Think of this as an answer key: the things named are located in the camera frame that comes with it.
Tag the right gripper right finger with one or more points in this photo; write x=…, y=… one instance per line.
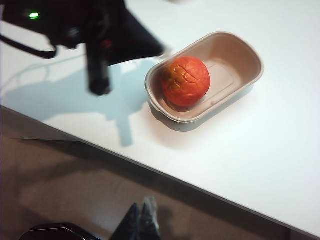
x=150, y=220

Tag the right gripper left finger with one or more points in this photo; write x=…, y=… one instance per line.
x=131, y=222

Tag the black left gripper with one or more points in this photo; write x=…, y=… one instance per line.
x=62, y=20

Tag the orange fruit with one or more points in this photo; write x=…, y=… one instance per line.
x=186, y=80

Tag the beige paper lunchbox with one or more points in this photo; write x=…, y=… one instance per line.
x=240, y=62

